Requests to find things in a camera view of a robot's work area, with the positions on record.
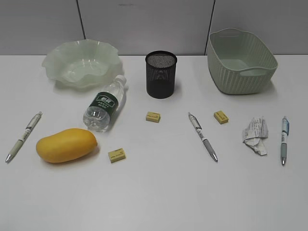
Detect clear water bottle green label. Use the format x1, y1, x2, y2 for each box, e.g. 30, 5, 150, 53
83, 75, 127, 132

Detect yellow mango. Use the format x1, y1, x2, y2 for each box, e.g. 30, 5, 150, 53
36, 128, 97, 163

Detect white waste paper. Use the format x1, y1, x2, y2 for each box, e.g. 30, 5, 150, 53
242, 116, 269, 156

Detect beige grip pen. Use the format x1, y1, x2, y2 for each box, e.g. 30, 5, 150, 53
5, 111, 43, 164

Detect blue grey pen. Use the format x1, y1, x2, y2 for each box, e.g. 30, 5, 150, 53
280, 116, 289, 166

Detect yellow eraser centre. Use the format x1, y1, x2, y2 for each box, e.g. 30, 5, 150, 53
146, 112, 161, 123

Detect yellow eraser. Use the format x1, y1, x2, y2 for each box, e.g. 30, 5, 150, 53
108, 148, 126, 163
214, 111, 229, 124
146, 112, 161, 123

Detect grey grip pen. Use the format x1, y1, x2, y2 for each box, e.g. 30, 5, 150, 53
188, 112, 218, 162

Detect black mesh pen holder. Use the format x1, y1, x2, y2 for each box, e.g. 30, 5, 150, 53
145, 51, 177, 99

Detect yellow eraser front left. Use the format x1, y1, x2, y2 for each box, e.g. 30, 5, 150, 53
108, 148, 126, 163

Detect yellow eraser right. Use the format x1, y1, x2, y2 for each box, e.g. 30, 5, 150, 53
214, 111, 229, 124

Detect pale green wavy plate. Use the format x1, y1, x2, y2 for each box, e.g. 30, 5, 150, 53
41, 39, 124, 90

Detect pale green plastic basket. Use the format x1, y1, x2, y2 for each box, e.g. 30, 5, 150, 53
207, 28, 278, 95

